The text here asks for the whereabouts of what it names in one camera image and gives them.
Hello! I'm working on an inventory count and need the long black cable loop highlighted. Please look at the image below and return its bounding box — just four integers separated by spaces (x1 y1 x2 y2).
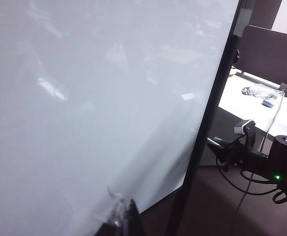
215 156 280 197

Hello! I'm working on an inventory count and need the white desk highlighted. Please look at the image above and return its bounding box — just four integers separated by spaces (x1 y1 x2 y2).
198 72 287 168

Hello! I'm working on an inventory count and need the brown desk partition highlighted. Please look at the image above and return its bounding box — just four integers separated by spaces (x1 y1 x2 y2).
233 24 287 104

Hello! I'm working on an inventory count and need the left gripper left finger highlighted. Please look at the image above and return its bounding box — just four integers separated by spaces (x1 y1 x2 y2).
97 186 129 236

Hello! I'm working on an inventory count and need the clear plastic bag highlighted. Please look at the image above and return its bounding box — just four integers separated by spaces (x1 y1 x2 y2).
252 83 286 99

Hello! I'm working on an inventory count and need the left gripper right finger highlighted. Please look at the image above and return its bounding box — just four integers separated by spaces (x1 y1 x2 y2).
123 198 144 236

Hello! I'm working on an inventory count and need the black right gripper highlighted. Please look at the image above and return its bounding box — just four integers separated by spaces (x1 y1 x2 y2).
207 136 274 177

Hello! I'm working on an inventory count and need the short black cable loop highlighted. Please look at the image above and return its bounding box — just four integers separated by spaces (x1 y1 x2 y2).
272 188 287 204

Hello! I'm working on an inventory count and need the black whiteboard stand post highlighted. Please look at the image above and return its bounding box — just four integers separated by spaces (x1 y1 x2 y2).
164 0 256 236

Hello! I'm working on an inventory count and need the white glass whiteboard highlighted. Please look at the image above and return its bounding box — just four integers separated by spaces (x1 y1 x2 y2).
0 0 241 236

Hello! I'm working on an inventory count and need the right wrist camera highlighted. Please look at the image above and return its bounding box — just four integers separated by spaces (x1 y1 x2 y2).
233 119 256 153

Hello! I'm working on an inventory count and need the grey post bracket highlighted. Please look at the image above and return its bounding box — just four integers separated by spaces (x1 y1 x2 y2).
233 6 251 37

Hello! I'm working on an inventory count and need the light blue oval case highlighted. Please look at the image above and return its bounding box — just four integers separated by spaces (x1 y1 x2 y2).
262 98 277 108

